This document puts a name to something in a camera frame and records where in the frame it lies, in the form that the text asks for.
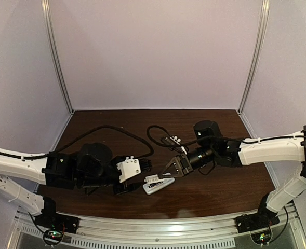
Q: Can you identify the white remote control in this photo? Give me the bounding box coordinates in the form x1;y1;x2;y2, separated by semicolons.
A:
142;175;175;195

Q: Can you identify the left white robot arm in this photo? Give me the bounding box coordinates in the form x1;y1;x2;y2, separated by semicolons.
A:
0;143;152;220

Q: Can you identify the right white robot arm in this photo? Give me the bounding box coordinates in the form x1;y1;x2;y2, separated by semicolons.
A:
158;120;306;228

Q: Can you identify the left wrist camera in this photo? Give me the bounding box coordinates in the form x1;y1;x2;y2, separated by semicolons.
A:
116;156;152;183

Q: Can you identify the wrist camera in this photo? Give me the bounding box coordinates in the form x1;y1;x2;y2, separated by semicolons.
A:
161;136;189;154
116;156;152;183

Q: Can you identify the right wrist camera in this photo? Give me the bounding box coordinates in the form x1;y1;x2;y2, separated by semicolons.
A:
161;136;189;154

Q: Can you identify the right black cable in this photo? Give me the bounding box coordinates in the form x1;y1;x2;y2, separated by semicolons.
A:
147;125;306;154

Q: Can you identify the black cable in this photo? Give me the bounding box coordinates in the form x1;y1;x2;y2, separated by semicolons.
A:
0;124;155;161
147;125;306;154

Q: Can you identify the left black cable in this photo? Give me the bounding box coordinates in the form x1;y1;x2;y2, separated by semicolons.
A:
0;124;155;161

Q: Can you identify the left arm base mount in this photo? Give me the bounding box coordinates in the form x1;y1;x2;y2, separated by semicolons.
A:
30;213;80;247

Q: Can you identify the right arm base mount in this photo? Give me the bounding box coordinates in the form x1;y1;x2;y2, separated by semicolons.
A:
234;213;280;246

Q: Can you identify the front aluminium rail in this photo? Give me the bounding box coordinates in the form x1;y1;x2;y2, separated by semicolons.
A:
5;204;306;248

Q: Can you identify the right aluminium frame post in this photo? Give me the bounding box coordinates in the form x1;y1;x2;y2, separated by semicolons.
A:
237;0;270;115

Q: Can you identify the aluminium frame post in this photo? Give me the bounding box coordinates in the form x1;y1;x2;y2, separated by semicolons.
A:
237;0;270;115
41;0;74;114

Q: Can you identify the left aluminium frame post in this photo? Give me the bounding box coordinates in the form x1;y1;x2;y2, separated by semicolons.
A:
41;0;74;114

